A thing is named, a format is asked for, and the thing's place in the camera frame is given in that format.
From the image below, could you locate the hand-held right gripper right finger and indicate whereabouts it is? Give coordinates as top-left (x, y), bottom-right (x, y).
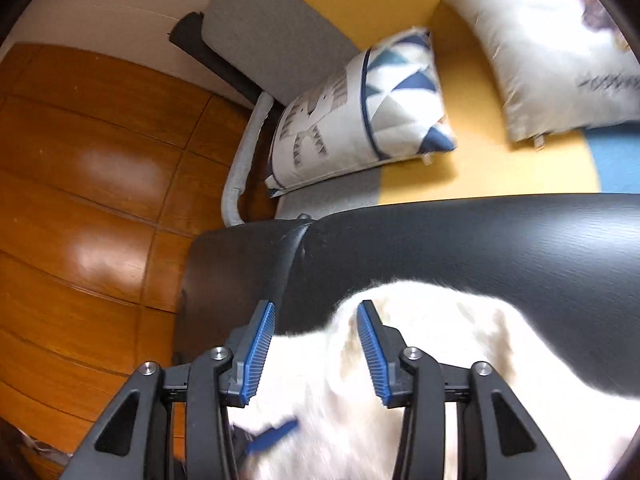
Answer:
top-left (356, 300), bottom-right (573, 480)

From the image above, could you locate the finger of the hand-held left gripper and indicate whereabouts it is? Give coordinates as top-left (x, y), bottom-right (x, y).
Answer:
top-left (231, 419), bottom-right (301, 461)

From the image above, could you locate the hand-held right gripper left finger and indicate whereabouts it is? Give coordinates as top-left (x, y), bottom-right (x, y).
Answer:
top-left (70, 300), bottom-right (277, 480)

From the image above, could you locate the cream knit sweater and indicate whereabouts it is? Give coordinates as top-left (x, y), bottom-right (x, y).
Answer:
top-left (225, 280), bottom-right (638, 480)

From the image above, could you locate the grey yellow blue sofa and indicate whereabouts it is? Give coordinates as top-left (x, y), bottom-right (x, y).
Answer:
top-left (202, 0), bottom-right (640, 228)

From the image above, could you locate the triangle print pillow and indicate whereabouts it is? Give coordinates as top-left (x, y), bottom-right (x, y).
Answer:
top-left (265, 27), bottom-right (458, 198)

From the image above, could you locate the deer print pillow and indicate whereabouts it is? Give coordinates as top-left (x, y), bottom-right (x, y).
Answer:
top-left (442, 0), bottom-right (640, 143)

